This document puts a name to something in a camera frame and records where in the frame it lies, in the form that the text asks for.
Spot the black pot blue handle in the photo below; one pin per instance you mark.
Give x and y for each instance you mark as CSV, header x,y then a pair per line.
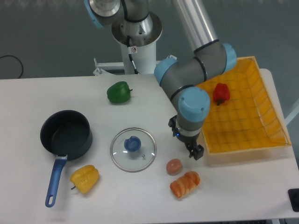
x,y
67,135

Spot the yellow plastic basket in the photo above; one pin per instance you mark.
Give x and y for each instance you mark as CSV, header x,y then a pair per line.
x,y
248,120

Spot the green bell pepper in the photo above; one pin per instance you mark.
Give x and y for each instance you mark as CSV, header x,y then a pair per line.
x,y
119,92

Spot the yellow bell pepper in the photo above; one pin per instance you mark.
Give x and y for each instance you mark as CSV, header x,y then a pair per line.
x,y
85,178

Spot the orange bread loaf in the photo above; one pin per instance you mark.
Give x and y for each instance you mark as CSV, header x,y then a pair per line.
x,y
185,184

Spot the red bell pepper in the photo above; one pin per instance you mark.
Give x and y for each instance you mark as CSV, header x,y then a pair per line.
x,y
221,93

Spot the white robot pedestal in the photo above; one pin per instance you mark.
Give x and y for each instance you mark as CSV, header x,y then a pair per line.
x,y
137,41

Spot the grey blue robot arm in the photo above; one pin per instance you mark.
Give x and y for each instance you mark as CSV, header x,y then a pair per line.
x,y
179,81

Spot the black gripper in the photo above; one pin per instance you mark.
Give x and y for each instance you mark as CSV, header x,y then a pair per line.
x,y
187,137

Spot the black device at edge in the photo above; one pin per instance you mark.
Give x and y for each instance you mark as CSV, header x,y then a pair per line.
x,y
294,199

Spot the brown egg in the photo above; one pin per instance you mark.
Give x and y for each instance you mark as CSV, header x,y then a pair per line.
x,y
173,166

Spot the glass lid blue knob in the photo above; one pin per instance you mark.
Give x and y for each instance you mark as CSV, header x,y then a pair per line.
x,y
133,149

